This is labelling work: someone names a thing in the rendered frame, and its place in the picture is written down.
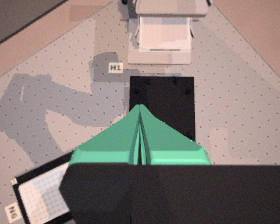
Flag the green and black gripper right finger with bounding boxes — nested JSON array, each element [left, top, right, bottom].
[[140, 104, 211, 165]]

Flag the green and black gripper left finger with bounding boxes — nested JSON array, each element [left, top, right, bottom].
[[67, 105, 140, 167]]

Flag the grey slotted plate rack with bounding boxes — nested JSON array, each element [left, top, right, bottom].
[[127, 0, 213, 65]]

